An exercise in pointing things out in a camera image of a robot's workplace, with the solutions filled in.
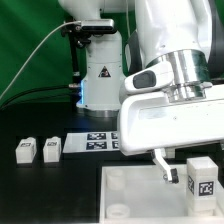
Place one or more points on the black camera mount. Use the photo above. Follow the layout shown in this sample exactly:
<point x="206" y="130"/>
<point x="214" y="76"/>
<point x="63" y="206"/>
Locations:
<point x="79" y="33"/>

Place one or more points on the white marker sheet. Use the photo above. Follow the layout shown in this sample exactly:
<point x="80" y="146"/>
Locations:
<point x="91" y="142"/>

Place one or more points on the white square table top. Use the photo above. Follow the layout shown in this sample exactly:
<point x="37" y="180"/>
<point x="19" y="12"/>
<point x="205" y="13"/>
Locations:
<point x="139" y="195"/>

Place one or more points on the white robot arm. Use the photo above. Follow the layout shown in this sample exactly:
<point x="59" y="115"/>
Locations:
<point x="147" y="65"/>

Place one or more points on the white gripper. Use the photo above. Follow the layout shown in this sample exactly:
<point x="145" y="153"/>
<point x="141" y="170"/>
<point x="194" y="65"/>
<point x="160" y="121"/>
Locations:
<point x="150" y="122"/>

